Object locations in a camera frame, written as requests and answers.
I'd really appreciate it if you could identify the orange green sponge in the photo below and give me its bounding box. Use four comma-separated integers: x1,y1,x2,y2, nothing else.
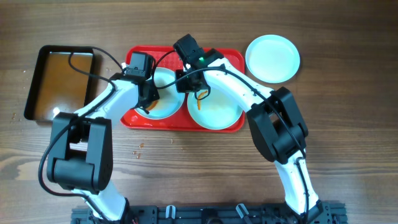
146,100,159,111

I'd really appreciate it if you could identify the white plate top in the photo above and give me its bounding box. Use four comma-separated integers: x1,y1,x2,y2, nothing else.
135,67,185,119

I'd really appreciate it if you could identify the white plate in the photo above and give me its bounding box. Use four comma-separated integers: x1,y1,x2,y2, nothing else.
135,67,185,119
187,88,243,130
245,34,301,83

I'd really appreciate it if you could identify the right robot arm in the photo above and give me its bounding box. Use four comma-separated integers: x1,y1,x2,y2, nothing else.
173,34,320,223

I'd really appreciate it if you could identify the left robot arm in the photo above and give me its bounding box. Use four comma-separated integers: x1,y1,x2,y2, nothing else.
38,52,159,223

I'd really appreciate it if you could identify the red plastic tray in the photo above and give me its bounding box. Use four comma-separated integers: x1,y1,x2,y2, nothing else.
120,45,245,133

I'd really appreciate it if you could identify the black water basin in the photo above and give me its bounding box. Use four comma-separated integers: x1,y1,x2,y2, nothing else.
24,45,95,121

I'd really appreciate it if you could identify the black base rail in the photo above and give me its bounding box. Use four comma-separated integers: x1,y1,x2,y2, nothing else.
71,203,348,224

